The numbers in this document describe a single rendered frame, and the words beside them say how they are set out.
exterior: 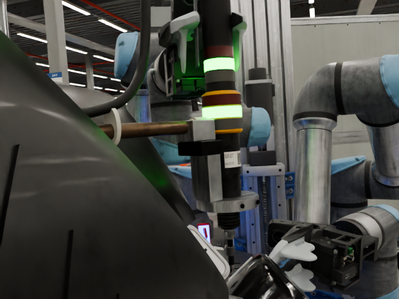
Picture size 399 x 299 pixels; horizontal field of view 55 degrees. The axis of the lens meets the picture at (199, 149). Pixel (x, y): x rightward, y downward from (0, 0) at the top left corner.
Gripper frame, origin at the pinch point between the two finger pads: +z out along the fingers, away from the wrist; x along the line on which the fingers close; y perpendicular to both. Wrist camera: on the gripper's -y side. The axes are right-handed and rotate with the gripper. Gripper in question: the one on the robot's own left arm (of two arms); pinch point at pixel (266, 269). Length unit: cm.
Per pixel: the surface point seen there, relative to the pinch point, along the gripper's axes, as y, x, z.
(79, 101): -11.0, -23.7, 22.0
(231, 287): 10.4, -7.7, 18.5
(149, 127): 2.3, -21.3, 21.3
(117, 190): 18.5, -20.3, 34.1
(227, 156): 3.8, -17.9, 12.3
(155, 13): -329, -118, -217
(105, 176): 18.5, -20.9, 34.6
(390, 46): -67, -55, -201
